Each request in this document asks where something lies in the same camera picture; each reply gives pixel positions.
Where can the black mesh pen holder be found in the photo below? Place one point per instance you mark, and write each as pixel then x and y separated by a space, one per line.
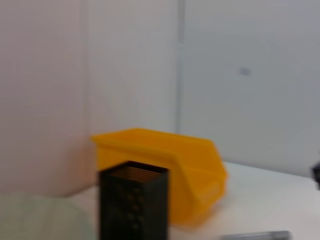
pixel 117 212

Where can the yellow plastic storage bin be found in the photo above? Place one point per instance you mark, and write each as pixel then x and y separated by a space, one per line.
pixel 195 160

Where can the silver glitter pen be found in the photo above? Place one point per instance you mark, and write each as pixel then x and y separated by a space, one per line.
pixel 262 236

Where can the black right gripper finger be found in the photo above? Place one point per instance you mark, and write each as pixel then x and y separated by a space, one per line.
pixel 317 175

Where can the translucent green glass plate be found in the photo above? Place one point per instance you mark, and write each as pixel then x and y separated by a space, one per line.
pixel 37 217

